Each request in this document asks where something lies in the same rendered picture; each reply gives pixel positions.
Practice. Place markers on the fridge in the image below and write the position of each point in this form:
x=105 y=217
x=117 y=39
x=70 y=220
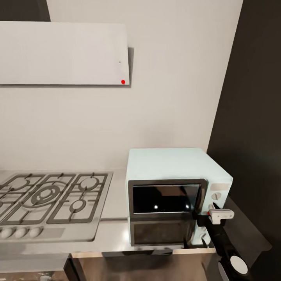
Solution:
x=246 y=136

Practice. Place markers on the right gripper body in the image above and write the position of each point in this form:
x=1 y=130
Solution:
x=213 y=229

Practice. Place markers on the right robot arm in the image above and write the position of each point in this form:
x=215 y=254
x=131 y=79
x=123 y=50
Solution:
x=232 y=267

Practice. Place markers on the oven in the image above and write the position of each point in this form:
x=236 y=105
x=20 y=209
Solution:
x=39 y=270

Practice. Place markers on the range hood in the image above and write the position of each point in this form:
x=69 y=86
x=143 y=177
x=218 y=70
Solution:
x=34 y=50

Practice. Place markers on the microwave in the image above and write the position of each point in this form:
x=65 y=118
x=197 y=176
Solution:
x=163 y=182

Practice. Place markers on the burner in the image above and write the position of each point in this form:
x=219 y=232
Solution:
x=52 y=207

